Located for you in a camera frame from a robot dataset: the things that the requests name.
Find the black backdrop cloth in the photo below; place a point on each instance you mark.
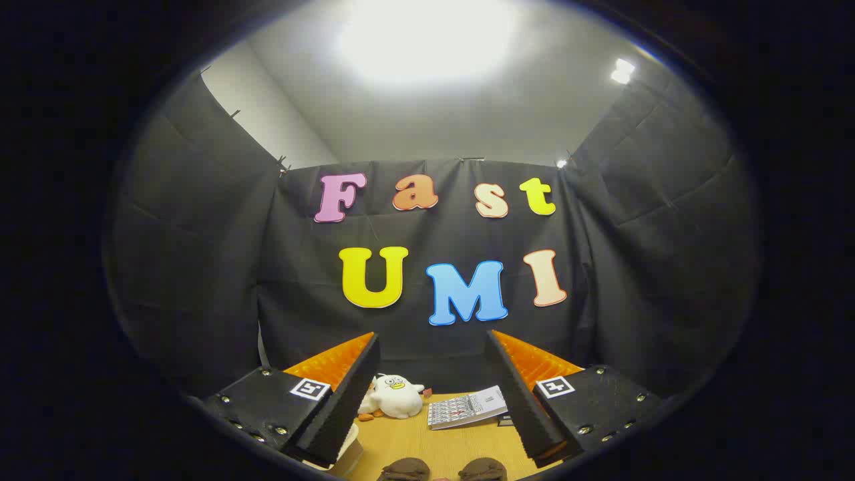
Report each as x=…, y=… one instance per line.
x=300, y=267

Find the brown fuzzy slipper shoe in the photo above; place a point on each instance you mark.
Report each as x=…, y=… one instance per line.
x=482, y=469
x=404, y=469

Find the white duck plush toy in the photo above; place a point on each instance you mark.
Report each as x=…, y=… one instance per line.
x=397, y=401

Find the grey penguin plush toy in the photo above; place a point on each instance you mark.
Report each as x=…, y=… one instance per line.
x=369, y=403

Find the large ceiling light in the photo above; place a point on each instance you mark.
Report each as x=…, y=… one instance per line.
x=427, y=37

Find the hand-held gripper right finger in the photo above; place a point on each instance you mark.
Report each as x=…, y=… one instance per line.
x=524, y=401

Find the small ceiling spot lamp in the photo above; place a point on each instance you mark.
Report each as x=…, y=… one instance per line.
x=622, y=70

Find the dark cover book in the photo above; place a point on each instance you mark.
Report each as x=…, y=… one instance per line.
x=505, y=420

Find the white patterned cover book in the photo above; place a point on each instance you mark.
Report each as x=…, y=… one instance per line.
x=467, y=407

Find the beige fabric storage box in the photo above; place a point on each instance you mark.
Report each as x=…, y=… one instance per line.
x=351, y=453

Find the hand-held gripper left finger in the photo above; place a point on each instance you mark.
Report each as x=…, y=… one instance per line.
x=347, y=394

